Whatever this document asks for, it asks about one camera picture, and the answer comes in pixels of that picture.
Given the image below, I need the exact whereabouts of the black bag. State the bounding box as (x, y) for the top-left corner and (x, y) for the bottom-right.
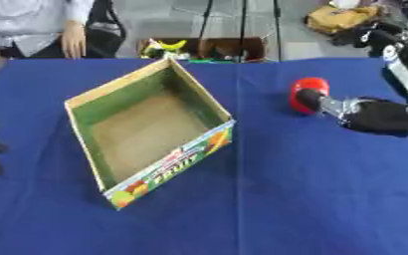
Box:
(84, 0), (129, 60)

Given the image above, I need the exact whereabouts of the black tripod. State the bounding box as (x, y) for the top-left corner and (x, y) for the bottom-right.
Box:
(197, 0), (285, 64)

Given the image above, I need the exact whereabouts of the person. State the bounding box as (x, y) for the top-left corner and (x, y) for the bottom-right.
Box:
(0, 0), (97, 80)

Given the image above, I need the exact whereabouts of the cardboard box with green inside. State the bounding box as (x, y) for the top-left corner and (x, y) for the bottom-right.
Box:
(63, 55), (238, 211)

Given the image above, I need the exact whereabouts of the yellow bag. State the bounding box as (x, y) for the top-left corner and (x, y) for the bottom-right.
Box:
(303, 4), (385, 35)

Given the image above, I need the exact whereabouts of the brown box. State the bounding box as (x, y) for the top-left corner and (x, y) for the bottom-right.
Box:
(135, 36), (269, 63)

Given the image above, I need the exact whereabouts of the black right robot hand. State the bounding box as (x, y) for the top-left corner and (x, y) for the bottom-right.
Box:
(295, 88), (408, 137)

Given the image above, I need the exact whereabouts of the person's hand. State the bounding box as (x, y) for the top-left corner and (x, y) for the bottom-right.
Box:
(59, 20), (90, 61)

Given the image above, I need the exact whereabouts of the red toy fruit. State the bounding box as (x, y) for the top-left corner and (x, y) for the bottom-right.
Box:
(288, 77), (331, 116)

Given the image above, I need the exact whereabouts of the yellow green toy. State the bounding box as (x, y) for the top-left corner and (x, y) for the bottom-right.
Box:
(141, 38), (190, 60)

